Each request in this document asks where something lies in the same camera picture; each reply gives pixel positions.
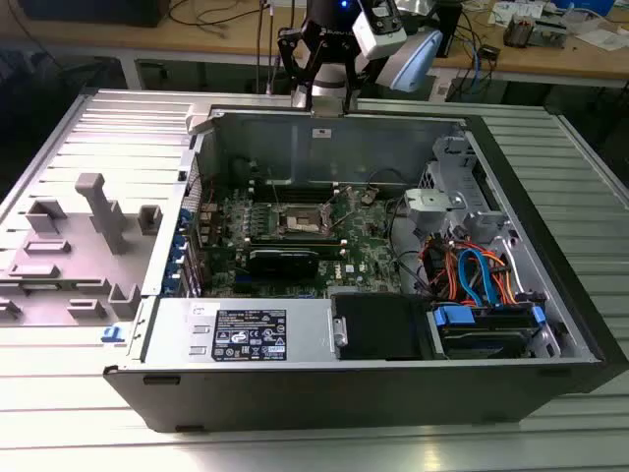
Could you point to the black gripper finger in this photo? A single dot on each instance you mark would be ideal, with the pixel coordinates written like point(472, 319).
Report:
point(282, 51)
point(349, 83)

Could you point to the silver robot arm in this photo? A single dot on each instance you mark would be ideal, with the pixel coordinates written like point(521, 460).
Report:
point(417, 59)

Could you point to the CPU socket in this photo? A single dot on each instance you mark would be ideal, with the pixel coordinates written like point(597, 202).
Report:
point(301, 221)

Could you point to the black upright box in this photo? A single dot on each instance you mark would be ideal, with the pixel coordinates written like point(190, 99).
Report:
point(449, 29)

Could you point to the round coin battery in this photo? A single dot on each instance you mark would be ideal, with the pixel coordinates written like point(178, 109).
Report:
point(367, 198)

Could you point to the silver disk bay cage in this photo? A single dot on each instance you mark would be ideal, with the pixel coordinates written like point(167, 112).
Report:
point(432, 199)

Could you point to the green motherboard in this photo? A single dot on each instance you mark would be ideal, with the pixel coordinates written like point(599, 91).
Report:
point(363, 241)

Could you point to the green RAM stick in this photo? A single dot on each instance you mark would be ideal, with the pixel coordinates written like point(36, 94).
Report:
point(295, 241)

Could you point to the copper coil device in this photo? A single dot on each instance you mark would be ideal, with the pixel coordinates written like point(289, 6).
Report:
point(518, 30)

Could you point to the black computer box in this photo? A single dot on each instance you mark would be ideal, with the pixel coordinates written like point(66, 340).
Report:
point(98, 12)

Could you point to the wooden desk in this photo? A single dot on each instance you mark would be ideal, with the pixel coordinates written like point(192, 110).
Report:
point(540, 59)

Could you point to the black graphics card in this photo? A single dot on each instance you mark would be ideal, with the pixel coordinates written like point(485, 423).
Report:
point(282, 265)

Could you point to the black plastic shroud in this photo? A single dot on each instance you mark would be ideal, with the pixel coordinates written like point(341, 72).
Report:
point(378, 324)

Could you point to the hard disk in blue carrier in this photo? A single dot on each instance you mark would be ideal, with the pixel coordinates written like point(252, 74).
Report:
point(454, 314)
point(484, 344)

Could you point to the white paper sheets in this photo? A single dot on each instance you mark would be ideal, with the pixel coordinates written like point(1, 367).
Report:
point(602, 39)

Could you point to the grey parts rack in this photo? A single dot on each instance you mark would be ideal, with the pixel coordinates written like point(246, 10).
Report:
point(74, 255)

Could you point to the silver power supply unit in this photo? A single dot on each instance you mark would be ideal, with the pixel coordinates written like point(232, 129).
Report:
point(172, 334)

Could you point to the black PC case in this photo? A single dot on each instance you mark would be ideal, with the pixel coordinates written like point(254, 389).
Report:
point(344, 398)

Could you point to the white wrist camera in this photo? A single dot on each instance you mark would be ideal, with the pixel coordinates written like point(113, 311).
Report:
point(378, 34)

